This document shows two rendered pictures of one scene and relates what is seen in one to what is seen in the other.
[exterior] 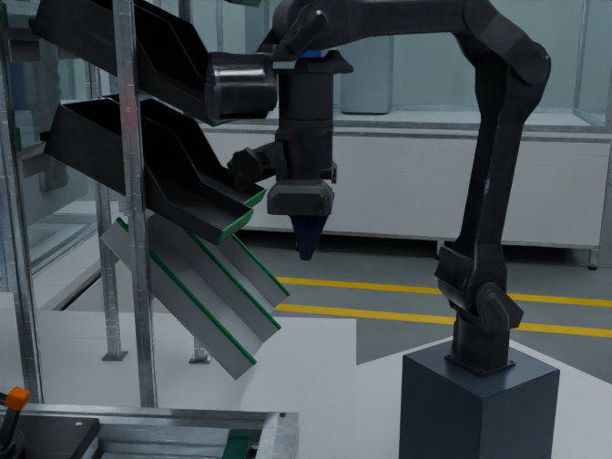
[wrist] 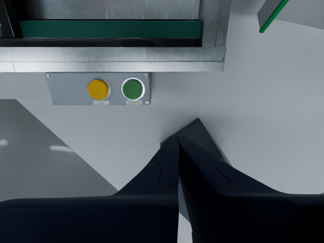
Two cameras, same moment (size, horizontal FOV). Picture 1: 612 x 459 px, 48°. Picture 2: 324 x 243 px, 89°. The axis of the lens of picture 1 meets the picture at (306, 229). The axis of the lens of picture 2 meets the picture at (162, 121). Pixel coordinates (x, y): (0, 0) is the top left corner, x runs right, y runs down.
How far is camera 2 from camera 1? 0.74 m
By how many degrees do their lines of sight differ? 77
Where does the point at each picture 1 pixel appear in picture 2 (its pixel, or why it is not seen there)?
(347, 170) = not seen: outside the picture
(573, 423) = not seen: hidden behind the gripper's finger
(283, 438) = (191, 63)
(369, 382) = (304, 105)
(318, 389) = (304, 73)
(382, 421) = (258, 113)
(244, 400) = not seen: hidden behind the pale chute
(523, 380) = (184, 214)
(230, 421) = (214, 20)
